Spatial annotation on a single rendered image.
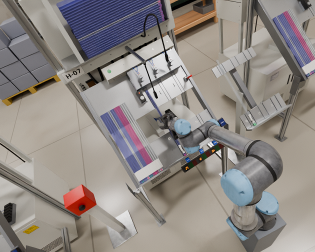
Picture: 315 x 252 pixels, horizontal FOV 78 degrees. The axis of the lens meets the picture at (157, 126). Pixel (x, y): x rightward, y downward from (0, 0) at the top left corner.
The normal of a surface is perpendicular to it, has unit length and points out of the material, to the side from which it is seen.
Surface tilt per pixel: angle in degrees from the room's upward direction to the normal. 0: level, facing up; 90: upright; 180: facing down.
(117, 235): 0
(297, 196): 0
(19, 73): 90
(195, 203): 0
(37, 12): 90
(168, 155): 43
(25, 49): 90
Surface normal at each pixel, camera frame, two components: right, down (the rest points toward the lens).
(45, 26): 0.46, 0.56
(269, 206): -0.15, -0.72
